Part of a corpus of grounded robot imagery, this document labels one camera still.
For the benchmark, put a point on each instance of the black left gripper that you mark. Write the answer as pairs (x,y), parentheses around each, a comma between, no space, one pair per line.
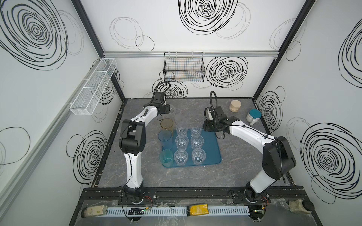
(163,108)

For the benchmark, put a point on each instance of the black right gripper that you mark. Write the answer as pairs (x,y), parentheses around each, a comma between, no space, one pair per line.
(216,127)

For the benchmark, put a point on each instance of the yellow transparent cup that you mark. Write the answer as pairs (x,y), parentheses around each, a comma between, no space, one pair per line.
(167,124)

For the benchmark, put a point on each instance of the clear faceted glass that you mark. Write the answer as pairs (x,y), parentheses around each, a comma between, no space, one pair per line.
(197,142)
(182,142)
(196,128)
(181,157)
(198,156)
(182,129)

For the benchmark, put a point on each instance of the light blue plastic cup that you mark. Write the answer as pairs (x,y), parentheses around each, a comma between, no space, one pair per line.
(166,139)

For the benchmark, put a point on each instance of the teal plastic tray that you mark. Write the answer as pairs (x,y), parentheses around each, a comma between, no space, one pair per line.
(210,146)

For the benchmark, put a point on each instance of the teal green plastic cup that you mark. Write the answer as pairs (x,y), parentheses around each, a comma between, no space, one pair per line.
(166,158)

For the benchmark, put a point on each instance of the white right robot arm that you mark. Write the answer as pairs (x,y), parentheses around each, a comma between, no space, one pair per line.
(277,156)

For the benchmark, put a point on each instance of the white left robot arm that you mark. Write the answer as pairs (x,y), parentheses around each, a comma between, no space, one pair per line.
(133,141)

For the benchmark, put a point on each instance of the white mug teal lid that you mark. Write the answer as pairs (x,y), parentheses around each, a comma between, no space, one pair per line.
(253,116)

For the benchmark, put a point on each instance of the black wire basket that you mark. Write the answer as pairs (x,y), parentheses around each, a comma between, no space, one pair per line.
(184,69)

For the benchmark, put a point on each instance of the aluminium wall rail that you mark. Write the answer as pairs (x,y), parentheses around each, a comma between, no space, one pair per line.
(178,54)

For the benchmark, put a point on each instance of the white wire shelf basket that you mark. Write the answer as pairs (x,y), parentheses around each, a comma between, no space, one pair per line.
(95,84)

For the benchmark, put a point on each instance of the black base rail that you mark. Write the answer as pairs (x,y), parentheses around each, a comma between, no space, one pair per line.
(155,195)

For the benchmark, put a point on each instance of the yellow box on rail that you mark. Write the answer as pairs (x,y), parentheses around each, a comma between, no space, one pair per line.
(197,210)

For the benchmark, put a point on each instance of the white slotted cable duct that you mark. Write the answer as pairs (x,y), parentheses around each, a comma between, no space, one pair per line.
(176,211)

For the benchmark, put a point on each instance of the black corner frame post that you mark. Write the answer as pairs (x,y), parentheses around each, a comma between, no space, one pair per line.
(95,41)

